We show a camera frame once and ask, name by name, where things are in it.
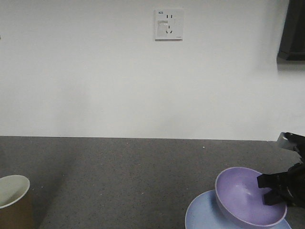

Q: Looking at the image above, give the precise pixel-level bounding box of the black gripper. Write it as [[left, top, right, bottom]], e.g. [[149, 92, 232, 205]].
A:
[[257, 132, 305, 207]]

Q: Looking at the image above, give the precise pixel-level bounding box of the purple plastic bowl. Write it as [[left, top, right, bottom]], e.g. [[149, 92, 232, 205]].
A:
[[215, 167, 287, 229]]

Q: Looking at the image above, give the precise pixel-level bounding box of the brown paper cup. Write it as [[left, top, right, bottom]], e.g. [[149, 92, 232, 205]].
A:
[[0, 175, 34, 229]]

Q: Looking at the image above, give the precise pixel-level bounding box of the light blue plastic plate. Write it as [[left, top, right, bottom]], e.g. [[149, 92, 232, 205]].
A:
[[185, 190, 290, 229]]

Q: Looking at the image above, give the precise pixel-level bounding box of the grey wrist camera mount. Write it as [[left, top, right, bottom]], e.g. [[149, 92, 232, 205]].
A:
[[276, 132, 299, 152]]

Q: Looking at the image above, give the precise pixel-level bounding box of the black wall-mounted appliance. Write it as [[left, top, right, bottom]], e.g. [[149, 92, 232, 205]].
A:
[[277, 0, 305, 61]]

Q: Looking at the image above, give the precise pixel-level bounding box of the white wall power socket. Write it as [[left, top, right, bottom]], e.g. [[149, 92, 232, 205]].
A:
[[154, 9, 184, 41]]

